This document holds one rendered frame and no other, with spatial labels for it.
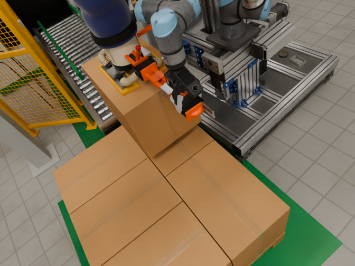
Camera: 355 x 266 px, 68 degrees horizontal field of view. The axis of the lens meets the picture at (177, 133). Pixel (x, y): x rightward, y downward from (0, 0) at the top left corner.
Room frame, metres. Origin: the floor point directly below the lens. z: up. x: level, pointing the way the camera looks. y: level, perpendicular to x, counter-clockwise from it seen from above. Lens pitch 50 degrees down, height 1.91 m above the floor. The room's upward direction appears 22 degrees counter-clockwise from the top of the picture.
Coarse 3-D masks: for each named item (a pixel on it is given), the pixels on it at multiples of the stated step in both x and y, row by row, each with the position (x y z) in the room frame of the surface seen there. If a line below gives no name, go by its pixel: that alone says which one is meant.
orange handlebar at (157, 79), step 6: (150, 24) 1.37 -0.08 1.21; (144, 30) 1.34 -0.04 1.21; (150, 30) 1.35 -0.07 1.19; (138, 36) 1.33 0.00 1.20; (132, 60) 1.11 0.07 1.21; (156, 72) 0.95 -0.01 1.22; (162, 72) 0.93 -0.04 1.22; (150, 78) 0.92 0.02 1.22; (156, 78) 0.91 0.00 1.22; (162, 78) 0.90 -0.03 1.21; (156, 84) 0.88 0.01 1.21; (192, 114) 0.64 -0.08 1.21; (198, 114) 0.64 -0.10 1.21
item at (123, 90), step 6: (108, 60) 1.40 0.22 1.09; (102, 66) 1.35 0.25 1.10; (108, 66) 1.29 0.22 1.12; (102, 72) 1.31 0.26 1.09; (126, 72) 1.22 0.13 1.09; (108, 78) 1.23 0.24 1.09; (114, 78) 1.20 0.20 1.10; (120, 78) 1.16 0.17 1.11; (114, 84) 1.16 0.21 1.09; (120, 84) 1.13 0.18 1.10; (132, 84) 1.10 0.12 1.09; (138, 84) 1.09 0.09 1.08; (120, 90) 1.09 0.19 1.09; (126, 90) 1.07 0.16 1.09; (132, 90) 1.08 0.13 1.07
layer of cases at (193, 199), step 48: (96, 144) 1.33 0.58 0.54; (192, 144) 1.01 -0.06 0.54; (96, 192) 0.94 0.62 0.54; (144, 192) 0.81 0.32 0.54; (192, 192) 0.69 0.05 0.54; (240, 192) 0.59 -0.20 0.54; (96, 240) 0.64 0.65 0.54; (144, 240) 0.54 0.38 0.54; (192, 240) 0.44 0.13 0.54; (240, 240) 0.36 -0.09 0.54
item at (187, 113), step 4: (184, 96) 0.73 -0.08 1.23; (188, 96) 0.72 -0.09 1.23; (184, 100) 0.71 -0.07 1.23; (188, 100) 0.70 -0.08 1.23; (192, 100) 0.69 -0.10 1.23; (196, 100) 0.68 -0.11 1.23; (184, 104) 0.69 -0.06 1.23; (188, 104) 0.68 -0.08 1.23; (192, 104) 0.67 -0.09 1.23; (196, 104) 0.66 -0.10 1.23; (200, 104) 0.66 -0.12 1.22; (184, 108) 0.67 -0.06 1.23; (188, 108) 0.66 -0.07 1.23; (192, 108) 0.65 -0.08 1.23; (196, 108) 0.65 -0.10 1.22; (184, 112) 0.68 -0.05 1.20; (188, 112) 0.64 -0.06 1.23; (184, 116) 0.67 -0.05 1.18; (188, 116) 0.64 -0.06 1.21; (188, 120) 0.64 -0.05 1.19
